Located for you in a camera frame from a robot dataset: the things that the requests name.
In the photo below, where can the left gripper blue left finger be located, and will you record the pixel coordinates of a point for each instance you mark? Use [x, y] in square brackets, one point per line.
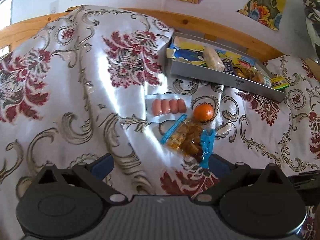
[96, 170]

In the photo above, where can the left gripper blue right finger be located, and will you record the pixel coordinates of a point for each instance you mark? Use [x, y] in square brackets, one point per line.
[226, 171]

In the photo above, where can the blue-edged dried snack bag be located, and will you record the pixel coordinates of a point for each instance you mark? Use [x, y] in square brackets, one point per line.
[191, 139]

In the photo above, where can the round biscuit green label packet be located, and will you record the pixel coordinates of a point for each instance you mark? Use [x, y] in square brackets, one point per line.
[265, 80]

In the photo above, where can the orange mandarin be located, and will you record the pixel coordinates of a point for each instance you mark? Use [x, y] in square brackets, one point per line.
[203, 112]

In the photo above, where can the floral white red bedspread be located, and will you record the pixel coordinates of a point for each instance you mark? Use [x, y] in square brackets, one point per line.
[76, 90]

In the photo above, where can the pink sausages clear pack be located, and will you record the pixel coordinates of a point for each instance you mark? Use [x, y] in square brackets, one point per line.
[168, 106]

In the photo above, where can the golden brown snack wrapper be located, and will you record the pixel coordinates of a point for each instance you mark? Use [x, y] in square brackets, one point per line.
[251, 74]

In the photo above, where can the dark blue small snack packet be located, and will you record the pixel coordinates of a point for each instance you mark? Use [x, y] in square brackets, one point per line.
[229, 67]

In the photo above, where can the yellow green snack packet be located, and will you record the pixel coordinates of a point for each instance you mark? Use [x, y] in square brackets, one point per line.
[279, 82]

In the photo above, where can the red label egg packet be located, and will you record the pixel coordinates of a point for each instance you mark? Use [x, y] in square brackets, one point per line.
[247, 63]

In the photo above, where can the grey shallow tray box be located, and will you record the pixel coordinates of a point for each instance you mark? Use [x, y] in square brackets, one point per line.
[189, 70]

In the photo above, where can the wrapped beige cake bar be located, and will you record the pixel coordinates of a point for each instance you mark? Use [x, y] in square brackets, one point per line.
[212, 59]

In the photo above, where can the colourful drawing tray liner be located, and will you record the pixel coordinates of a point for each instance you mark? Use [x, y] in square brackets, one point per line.
[191, 51]

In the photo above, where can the wooden bed headboard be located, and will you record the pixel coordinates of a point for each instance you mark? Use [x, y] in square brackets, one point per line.
[200, 27]

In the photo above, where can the white wall socket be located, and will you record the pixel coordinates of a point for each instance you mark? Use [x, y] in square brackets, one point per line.
[54, 7]

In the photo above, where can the landscape flowers wall drawing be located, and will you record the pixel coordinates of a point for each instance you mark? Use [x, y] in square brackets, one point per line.
[266, 12]

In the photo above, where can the window frame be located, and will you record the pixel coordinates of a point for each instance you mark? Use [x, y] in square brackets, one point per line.
[5, 13]

